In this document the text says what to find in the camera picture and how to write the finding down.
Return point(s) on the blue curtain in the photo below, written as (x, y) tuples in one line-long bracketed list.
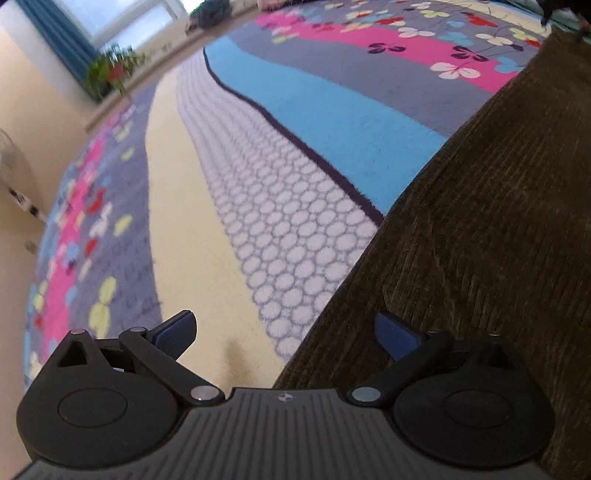
[(60, 33)]

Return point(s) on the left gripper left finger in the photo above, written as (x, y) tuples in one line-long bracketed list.
[(155, 352)]

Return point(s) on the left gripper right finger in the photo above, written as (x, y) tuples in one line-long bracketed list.
[(412, 352)]

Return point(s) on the white standing fan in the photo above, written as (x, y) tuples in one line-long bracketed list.
[(8, 157)]

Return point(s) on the window with white frame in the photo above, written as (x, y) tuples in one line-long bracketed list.
[(126, 23)]

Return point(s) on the brown corduroy pants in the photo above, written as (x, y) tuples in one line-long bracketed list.
[(493, 236)]

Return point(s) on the potted green plant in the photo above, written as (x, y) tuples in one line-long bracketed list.
[(111, 69)]

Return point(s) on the colourful floral bed blanket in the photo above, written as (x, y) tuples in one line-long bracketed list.
[(247, 182)]

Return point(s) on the dark cloth on windowsill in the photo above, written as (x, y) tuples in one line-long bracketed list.
[(210, 13)]

